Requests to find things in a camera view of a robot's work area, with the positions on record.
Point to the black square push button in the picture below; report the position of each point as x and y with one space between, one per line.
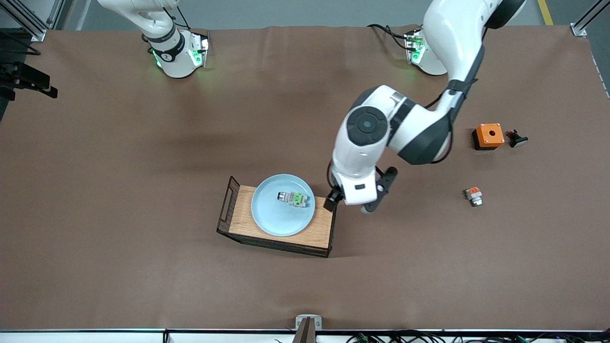
517 139

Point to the red push button green block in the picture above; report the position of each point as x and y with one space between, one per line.
295 198

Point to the white table edge rail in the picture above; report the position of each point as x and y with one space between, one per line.
95 337

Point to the light blue plate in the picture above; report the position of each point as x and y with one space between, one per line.
281 221

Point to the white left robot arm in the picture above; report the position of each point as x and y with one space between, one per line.
362 152

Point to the brown tapered pole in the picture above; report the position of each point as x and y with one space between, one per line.
305 334

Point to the white push button orange block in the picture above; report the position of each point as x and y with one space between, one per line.
474 196

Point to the grey metal bracket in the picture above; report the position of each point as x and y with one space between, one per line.
299 320

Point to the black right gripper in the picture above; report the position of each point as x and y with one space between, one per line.
32 76

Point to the brown table cover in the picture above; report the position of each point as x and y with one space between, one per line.
143 286

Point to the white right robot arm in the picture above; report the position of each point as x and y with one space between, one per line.
167 47

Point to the orange button enclosure box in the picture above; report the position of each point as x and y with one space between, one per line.
489 135

